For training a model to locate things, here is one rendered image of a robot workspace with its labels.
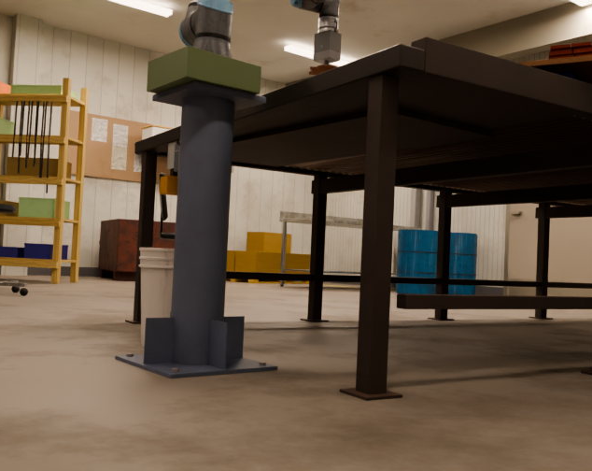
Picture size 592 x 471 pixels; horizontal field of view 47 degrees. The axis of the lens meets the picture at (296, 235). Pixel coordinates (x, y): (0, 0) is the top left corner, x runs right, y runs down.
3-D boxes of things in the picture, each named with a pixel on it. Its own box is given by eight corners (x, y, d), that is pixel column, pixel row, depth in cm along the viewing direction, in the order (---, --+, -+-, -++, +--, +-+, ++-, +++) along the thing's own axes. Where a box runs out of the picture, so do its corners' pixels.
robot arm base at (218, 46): (205, 58, 210) (207, 26, 210) (177, 65, 221) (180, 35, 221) (243, 70, 221) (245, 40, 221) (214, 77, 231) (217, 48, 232)
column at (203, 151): (170, 378, 191) (186, 73, 194) (114, 359, 221) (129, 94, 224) (277, 369, 214) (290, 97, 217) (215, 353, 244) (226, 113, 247)
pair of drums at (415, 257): (485, 296, 833) (486, 234, 836) (427, 296, 767) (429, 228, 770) (443, 292, 884) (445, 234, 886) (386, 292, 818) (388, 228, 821)
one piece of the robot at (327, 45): (348, 26, 258) (345, 68, 258) (331, 31, 265) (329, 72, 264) (331, 19, 251) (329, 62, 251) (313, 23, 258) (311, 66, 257)
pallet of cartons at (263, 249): (280, 280, 1053) (282, 235, 1055) (320, 284, 976) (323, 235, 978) (204, 279, 970) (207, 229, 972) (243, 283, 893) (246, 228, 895)
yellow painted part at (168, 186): (166, 192, 302) (169, 140, 303) (159, 193, 310) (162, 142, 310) (183, 194, 306) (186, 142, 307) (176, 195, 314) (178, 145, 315)
